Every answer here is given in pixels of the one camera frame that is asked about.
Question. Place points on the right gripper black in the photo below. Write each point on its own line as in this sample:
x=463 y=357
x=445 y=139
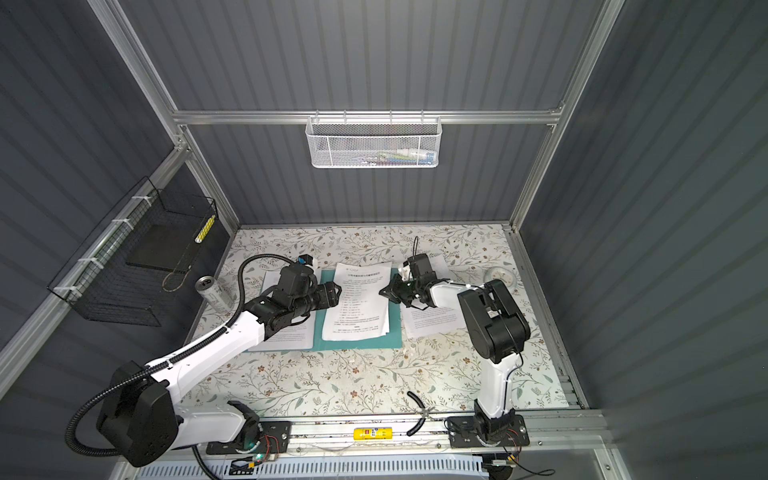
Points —
x=394 y=291

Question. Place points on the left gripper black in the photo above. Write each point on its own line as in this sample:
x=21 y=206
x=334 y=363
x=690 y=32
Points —
x=328 y=296

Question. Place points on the Chinese printed XDOF sheet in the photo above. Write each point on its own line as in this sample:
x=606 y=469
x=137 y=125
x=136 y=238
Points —
x=362 y=313

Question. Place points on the teal green file folder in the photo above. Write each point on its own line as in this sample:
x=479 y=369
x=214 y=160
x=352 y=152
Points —
x=391 y=340

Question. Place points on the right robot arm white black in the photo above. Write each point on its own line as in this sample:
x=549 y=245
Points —
x=497 y=328

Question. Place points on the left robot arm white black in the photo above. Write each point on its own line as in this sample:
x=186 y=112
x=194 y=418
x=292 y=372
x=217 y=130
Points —
x=139 y=416

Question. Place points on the silver drink can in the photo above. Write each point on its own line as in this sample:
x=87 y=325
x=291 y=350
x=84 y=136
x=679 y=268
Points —
x=216 y=296

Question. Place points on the yellow marker in black basket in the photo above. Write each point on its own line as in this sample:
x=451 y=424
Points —
x=205 y=229

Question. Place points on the pens in white basket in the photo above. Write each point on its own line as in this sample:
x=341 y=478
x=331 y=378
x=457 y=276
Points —
x=400 y=157

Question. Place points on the black pad in basket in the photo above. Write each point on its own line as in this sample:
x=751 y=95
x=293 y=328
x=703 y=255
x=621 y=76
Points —
x=165 y=248

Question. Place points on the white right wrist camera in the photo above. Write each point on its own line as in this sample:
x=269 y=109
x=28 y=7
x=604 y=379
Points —
x=405 y=271

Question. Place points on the yellow label on rail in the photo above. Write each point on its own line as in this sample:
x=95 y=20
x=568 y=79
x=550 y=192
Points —
x=373 y=433

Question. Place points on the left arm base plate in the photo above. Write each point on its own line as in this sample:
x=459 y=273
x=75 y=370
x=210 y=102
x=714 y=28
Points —
x=266 y=437

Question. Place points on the white wire mesh basket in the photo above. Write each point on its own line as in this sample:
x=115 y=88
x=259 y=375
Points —
x=337 y=145

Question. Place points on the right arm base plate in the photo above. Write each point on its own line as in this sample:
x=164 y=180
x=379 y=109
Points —
x=509 y=431

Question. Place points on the black wire mesh basket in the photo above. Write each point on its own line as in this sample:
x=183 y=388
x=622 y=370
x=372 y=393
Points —
x=134 y=272

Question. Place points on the white perforated cable tray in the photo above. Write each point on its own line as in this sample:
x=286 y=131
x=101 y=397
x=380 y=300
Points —
x=352 y=467

